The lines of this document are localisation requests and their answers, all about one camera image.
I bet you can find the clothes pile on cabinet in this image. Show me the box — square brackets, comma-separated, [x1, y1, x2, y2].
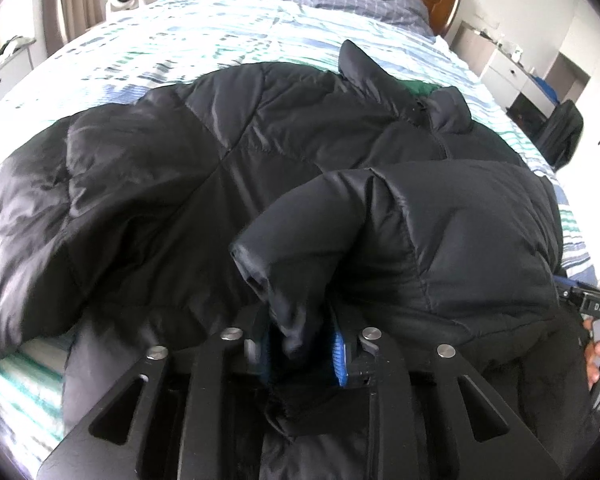
[0, 35, 36, 67]

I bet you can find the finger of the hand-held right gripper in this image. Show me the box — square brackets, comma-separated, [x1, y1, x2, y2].
[553, 272, 583, 313]

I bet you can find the white window-side cabinet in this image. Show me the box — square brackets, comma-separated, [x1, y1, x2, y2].
[0, 35, 37, 128]

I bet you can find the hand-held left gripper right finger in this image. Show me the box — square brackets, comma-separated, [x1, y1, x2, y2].
[329, 309, 562, 480]

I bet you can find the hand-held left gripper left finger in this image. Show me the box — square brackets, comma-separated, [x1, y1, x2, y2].
[36, 309, 277, 480]

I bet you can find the black puffer jacket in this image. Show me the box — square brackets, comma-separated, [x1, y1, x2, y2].
[0, 39, 600, 480]

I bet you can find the black garment on chair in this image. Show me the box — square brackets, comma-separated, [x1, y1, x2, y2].
[534, 99, 587, 172]

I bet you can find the white desk with drawers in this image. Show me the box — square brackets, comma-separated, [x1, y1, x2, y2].
[450, 20, 563, 128]

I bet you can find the striped bed cover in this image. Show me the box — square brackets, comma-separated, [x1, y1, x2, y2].
[0, 0, 600, 456]

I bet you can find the white wardrobe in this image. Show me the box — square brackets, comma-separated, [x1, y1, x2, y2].
[542, 0, 600, 151]

